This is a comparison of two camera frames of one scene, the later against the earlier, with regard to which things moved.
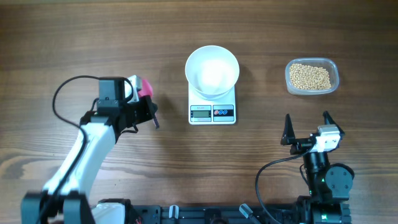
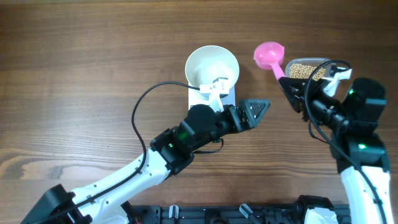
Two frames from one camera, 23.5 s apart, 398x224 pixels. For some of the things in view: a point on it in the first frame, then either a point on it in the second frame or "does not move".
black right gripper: x=301 y=145 -> x=297 y=99
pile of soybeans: x=309 y=78 does not move
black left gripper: x=148 y=107 -> x=250 y=122
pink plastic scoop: x=147 y=89 -> x=270 y=54
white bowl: x=212 y=71 does not move
